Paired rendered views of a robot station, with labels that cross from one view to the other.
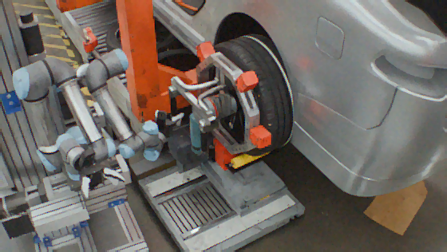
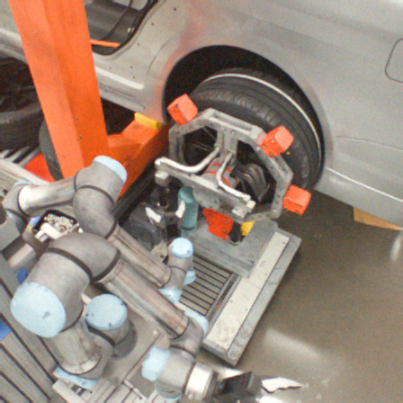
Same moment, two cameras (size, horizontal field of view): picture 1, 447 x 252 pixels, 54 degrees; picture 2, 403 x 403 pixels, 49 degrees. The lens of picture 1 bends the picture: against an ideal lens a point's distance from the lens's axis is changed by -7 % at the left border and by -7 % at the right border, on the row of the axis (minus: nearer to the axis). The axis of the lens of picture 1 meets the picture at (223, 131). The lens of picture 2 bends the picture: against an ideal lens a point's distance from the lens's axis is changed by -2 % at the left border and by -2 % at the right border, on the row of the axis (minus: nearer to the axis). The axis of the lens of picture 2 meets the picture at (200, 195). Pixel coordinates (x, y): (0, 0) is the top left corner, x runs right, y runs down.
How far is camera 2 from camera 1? 122 cm
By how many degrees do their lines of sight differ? 23
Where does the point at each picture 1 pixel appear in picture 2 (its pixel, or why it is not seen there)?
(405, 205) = not seen: hidden behind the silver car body
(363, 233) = (365, 242)
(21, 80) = (48, 312)
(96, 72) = (100, 209)
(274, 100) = (306, 151)
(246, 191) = (246, 249)
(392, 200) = not seen: hidden behind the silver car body
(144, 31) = (90, 105)
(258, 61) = (274, 108)
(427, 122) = not seen: outside the picture
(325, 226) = (326, 250)
